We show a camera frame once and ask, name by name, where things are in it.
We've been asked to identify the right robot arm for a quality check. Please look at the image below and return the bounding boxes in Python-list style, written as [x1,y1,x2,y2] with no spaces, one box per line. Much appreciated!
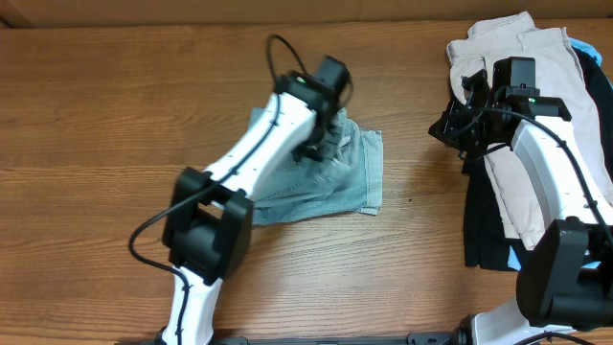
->
[428,57,612,344]

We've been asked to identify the beige shorts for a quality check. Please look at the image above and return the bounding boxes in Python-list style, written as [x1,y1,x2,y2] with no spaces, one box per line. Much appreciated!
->
[446,11,612,249]

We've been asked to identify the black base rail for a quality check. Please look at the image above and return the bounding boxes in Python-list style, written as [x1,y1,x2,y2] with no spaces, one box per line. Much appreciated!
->
[210,330,472,345]

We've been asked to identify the light blue denim shorts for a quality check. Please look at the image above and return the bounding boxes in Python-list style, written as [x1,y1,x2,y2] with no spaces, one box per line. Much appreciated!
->
[253,109,383,225]

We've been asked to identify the black garment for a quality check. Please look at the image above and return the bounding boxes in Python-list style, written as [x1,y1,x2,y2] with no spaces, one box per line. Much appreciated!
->
[462,47,613,273]

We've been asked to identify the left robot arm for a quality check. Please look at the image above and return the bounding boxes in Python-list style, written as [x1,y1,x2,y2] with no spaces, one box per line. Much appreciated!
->
[154,57,352,344]

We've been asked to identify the light blue garment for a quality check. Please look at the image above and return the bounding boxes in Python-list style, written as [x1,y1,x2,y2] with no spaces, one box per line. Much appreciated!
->
[507,38,612,271]

